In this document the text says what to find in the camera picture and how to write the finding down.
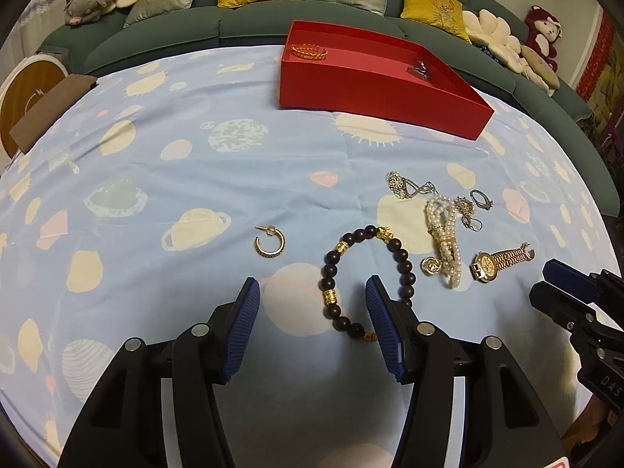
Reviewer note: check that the red wall banner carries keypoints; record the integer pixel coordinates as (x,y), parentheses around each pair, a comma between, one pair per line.
(597,53)

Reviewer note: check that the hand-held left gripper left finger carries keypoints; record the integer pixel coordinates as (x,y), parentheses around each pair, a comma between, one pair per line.
(241,331)

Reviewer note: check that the red cardboard box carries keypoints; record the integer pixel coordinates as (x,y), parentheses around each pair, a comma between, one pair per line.
(365,92)

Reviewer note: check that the round gold charm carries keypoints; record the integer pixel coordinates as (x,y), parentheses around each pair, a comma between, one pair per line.
(431,267)

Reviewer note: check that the red monkey plush toy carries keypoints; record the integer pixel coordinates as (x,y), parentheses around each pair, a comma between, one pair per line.
(543,34)

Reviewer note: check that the gold hoop earring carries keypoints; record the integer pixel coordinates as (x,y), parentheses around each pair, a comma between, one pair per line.
(256,246)

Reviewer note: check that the white machine with wooden disc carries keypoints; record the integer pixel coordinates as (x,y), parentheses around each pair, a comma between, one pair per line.
(29,87)

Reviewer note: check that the small silver ornament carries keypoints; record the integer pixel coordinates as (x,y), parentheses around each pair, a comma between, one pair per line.
(420,69)

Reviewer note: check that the gold wristwatch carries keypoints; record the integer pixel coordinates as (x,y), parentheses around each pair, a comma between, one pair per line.
(485,267)

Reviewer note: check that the white flower shaped cushion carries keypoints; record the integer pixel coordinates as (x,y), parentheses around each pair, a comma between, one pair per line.
(492,34)

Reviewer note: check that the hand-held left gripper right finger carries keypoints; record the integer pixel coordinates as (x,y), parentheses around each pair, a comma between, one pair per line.
(385,331)

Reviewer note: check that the round beige cushion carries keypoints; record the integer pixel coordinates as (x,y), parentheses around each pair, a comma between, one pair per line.
(541,66)

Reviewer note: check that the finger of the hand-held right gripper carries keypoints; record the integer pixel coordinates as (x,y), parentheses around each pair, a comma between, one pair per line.
(560,273)
(551,302)

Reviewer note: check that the dark green sofa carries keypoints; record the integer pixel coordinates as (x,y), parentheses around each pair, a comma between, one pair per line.
(243,29)

